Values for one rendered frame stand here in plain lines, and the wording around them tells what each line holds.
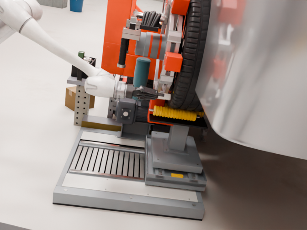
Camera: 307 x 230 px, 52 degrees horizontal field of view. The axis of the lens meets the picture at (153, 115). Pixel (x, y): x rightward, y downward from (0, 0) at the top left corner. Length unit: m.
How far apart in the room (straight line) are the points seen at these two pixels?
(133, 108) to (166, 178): 0.57
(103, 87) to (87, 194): 0.59
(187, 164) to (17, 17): 1.19
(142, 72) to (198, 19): 0.55
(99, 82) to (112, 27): 0.70
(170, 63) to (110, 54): 0.87
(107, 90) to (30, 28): 0.46
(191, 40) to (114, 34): 0.86
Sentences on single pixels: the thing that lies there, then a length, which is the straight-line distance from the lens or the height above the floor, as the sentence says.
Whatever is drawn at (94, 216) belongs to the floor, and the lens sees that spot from 1.76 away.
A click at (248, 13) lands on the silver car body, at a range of 0.97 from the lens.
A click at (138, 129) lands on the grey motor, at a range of 2.39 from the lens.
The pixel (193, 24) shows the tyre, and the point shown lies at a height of 1.03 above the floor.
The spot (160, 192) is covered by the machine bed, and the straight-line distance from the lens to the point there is 1.86.
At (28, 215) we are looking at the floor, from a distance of 1.78.
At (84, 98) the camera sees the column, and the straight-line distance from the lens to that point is 2.52.
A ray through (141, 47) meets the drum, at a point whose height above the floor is 0.84.
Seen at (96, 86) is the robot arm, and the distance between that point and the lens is 1.60.
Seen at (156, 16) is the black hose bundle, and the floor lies 1.03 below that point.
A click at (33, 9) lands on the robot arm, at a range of 1.79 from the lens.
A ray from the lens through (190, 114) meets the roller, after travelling 1.78.
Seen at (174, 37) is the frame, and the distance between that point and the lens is 1.52.
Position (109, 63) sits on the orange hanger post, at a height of 0.60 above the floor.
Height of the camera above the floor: 1.18
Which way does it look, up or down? 23 degrees down
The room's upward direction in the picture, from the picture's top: 10 degrees clockwise
